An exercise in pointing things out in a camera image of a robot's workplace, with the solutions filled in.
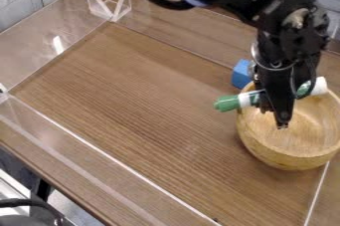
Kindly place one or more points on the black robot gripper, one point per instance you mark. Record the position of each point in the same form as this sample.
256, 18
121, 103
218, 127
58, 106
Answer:
282, 84

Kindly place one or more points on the green Expo marker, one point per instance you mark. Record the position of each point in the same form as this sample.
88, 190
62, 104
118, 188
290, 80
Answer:
248, 99

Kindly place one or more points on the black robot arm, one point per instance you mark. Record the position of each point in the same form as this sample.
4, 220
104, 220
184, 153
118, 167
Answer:
292, 36

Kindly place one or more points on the brown wooden bowl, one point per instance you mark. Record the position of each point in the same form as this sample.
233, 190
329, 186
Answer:
302, 146

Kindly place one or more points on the blue foam block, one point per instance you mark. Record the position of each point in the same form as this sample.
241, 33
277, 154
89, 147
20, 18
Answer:
241, 74

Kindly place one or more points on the black metal stand base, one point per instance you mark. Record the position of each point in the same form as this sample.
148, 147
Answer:
41, 215

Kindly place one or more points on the clear acrylic tray wall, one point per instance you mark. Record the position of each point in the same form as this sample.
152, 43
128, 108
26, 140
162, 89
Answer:
110, 80

